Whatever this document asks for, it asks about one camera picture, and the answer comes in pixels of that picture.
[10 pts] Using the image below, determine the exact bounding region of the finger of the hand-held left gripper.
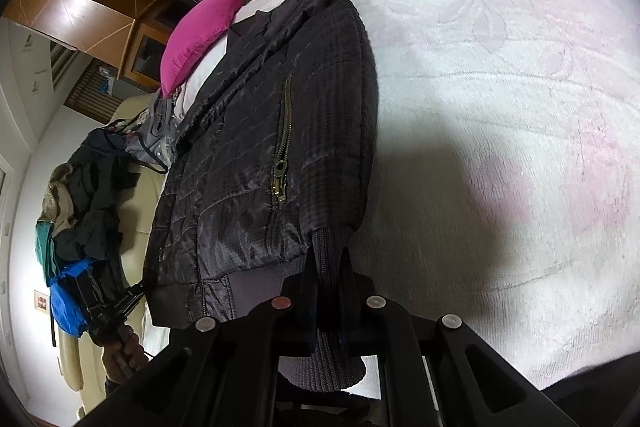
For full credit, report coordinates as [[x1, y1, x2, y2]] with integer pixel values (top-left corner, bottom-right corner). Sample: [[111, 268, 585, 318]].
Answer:
[[112, 282, 151, 314]]

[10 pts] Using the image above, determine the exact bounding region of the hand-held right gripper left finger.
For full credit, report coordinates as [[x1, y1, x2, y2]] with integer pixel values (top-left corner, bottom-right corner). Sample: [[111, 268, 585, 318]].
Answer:
[[75, 247, 326, 427]]

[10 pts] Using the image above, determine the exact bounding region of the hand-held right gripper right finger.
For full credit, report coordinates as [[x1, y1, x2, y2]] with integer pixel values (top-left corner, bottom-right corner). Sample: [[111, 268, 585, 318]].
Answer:
[[337, 247, 551, 427]]

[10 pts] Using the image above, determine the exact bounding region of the black quilted jacket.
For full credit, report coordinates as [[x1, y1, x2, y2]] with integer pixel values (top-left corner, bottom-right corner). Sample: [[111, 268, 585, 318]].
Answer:
[[142, 0, 378, 393]]

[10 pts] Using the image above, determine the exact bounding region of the pile of black clothes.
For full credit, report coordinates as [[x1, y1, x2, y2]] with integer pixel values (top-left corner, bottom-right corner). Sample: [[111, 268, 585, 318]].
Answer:
[[52, 147, 151, 298]]

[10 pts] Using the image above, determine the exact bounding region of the person's left hand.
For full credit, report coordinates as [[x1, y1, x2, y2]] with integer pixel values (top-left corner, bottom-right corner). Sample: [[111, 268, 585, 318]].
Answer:
[[102, 324, 148, 390]]

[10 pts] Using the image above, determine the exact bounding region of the beige sofa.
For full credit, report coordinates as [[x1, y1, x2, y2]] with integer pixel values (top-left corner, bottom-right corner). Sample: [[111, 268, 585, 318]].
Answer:
[[55, 97, 176, 408]]

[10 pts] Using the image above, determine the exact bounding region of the teal garment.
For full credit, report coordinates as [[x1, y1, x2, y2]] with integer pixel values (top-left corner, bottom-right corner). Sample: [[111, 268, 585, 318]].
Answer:
[[35, 219, 58, 280]]

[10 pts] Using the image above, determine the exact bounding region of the brown fleece garment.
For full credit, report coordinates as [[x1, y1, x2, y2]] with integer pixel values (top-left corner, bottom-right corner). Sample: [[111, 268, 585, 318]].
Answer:
[[42, 162, 81, 233]]

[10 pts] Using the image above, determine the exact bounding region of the grey garment in plastic bag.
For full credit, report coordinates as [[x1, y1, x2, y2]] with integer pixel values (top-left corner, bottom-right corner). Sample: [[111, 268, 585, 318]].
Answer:
[[125, 94, 183, 168]]

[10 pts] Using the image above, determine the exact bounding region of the brown wooden door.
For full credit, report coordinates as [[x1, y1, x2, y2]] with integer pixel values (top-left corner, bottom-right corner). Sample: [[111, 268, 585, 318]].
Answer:
[[62, 62, 121, 125]]

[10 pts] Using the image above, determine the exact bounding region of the wooden glass-door cabinet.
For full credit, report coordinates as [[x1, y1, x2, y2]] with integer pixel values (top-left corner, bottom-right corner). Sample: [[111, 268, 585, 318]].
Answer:
[[119, 0, 176, 85]]

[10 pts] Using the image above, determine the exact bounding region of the pink pillow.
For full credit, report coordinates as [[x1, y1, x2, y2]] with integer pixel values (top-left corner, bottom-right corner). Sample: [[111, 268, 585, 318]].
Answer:
[[160, 0, 248, 95]]

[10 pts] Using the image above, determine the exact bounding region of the navy garment with strings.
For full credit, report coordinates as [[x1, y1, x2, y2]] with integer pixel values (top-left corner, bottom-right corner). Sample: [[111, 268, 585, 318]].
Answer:
[[87, 119, 136, 158]]

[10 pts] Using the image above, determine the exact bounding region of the slatted wall vent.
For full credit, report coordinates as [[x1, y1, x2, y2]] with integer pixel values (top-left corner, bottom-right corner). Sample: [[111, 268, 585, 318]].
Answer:
[[50, 39, 77, 88]]

